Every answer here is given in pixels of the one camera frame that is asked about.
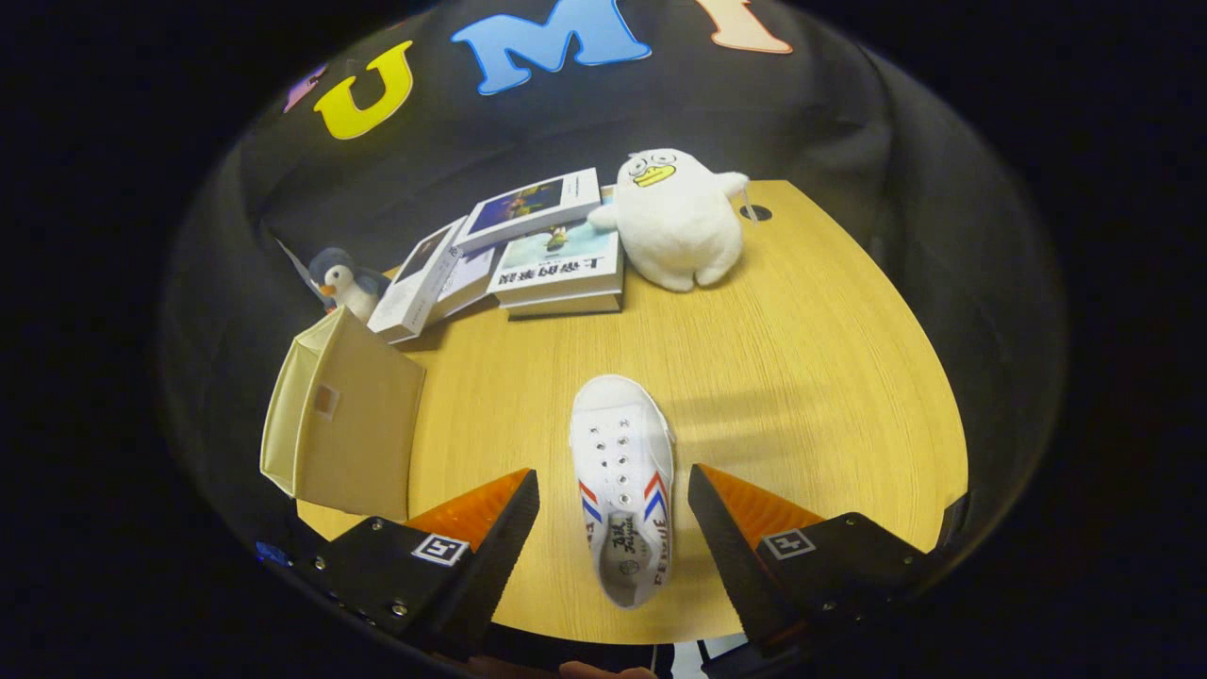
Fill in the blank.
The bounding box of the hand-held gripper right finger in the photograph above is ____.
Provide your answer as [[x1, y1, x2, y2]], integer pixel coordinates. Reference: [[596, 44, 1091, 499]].
[[686, 463, 944, 661]]

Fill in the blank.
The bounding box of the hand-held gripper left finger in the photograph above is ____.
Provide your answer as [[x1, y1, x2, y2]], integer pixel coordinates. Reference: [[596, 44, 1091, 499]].
[[297, 469, 541, 661]]

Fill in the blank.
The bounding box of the white striped canvas shoe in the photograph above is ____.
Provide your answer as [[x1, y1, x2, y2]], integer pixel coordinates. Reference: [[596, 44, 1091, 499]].
[[569, 374, 676, 610]]

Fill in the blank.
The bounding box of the beige fabric storage box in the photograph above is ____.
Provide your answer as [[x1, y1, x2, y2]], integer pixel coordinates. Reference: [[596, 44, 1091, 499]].
[[260, 306, 427, 522]]

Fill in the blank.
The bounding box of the thick white book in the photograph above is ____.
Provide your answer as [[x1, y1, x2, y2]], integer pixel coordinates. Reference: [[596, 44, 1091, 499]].
[[507, 292, 623, 322]]

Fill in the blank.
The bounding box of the white text-covered book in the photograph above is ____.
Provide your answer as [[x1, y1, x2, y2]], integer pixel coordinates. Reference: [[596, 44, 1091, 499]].
[[429, 247, 501, 326]]

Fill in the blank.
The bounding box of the book with portrait cover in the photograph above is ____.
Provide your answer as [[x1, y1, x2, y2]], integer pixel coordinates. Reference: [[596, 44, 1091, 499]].
[[367, 217, 470, 344]]

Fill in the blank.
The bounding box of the book with teal cover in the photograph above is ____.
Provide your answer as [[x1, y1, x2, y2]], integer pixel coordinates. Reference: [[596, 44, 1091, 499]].
[[488, 222, 625, 306]]

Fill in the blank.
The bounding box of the blue penguin plush toy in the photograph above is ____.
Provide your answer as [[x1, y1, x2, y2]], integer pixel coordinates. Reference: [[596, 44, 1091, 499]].
[[308, 247, 390, 323]]

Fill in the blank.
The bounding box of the white duck plush toy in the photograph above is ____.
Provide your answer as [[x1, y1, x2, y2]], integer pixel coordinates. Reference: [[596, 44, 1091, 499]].
[[587, 149, 751, 292]]

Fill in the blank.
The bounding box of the book with blue photo cover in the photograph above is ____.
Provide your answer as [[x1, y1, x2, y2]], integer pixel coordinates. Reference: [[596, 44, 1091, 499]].
[[453, 168, 603, 253]]

